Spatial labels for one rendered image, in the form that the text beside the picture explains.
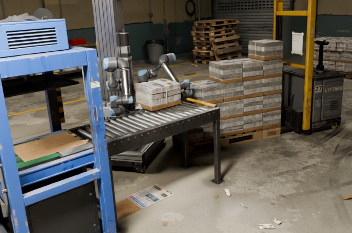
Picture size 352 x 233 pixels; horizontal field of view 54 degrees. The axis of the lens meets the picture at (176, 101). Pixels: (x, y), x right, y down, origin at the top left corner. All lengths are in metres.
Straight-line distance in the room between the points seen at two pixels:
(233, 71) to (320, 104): 1.38
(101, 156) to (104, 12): 1.96
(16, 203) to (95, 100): 0.79
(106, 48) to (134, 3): 7.50
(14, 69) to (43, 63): 0.17
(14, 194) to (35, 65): 0.79
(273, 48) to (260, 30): 7.42
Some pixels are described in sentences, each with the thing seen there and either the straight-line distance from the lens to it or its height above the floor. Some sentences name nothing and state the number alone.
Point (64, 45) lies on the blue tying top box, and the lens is 2.47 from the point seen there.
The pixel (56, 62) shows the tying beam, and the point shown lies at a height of 1.50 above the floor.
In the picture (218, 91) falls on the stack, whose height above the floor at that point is 0.75.
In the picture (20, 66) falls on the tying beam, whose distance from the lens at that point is 2.20.
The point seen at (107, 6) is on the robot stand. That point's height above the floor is 1.82.
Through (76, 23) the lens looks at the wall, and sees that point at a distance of 10.56.
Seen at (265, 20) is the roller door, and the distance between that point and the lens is 11.89.
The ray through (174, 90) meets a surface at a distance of 3.55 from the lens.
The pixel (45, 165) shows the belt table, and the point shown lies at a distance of 2.57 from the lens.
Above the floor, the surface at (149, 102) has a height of 0.89.
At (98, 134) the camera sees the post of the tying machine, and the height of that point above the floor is 0.97.
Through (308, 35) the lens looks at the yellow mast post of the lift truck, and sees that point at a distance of 4.74.
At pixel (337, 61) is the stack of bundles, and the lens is 8.82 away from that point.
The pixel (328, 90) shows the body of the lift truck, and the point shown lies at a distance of 5.15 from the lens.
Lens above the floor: 1.80
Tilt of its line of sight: 15 degrees down
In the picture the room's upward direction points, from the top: 3 degrees counter-clockwise
